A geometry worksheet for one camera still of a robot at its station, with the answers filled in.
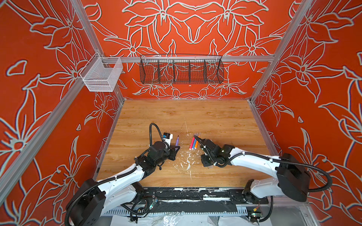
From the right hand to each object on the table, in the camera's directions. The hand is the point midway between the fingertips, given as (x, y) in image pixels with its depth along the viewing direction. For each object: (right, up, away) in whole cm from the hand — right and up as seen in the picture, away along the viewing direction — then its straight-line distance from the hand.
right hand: (200, 160), depth 83 cm
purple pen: (-14, +13, -3) cm, 19 cm away
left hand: (-13, +9, -2) cm, 16 cm away
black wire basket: (-12, +60, +15) cm, 63 cm away
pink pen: (-5, +7, +9) cm, 13 cm away
